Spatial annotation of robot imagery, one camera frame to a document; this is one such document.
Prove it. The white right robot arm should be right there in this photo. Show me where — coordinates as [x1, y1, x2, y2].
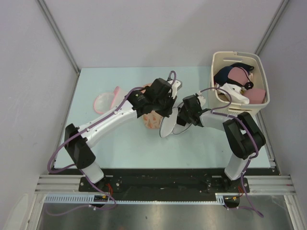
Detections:
[174, 94, 266, 192]

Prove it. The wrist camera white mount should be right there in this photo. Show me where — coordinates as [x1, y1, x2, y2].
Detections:
[172, 80, 182, 94]
[196, 92, 206, 107]

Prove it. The aluminium frame rail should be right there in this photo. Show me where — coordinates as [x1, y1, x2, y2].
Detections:
[35, 175, 82, 194]

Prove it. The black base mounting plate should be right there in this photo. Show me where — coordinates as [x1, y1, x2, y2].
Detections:
[62, 169, 250, 199]

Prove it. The white mesh laundry bag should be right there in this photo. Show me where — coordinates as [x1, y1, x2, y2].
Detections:
[159, 106, 191, 138]

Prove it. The cream perforated plastic basket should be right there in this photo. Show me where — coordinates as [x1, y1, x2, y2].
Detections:
[208, 51, 270, 116]

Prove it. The pink round mesh laundry bag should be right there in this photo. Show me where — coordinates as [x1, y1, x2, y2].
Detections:
[94, 86, 128, 115]

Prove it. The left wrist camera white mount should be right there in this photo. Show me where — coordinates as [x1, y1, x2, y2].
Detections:
[172, 80, 182, 94]

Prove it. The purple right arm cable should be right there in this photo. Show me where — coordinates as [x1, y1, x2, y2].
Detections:
[198, 87, 264, 218]

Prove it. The navy blue bra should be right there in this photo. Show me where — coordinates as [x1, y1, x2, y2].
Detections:
[213, 62, 254, 85]

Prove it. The white slotted cable duct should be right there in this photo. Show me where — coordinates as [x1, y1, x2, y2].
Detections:
[44, 193, 239, 205]

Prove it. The pink bra with black straps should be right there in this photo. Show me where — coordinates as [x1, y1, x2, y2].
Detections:
[226, 67, 266, 104]

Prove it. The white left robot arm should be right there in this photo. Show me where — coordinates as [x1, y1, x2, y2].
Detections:
[64, 78, 182, 192]

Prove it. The floral peach mesh laundry bag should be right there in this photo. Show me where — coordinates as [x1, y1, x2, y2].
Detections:
[141, 82, 164, 130]

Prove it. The white garment in basket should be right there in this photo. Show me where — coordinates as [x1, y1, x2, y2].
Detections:
[215, 83, 250, 104]

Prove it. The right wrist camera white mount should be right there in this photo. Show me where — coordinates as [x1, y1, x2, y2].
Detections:
[196, 92, 206, 107]

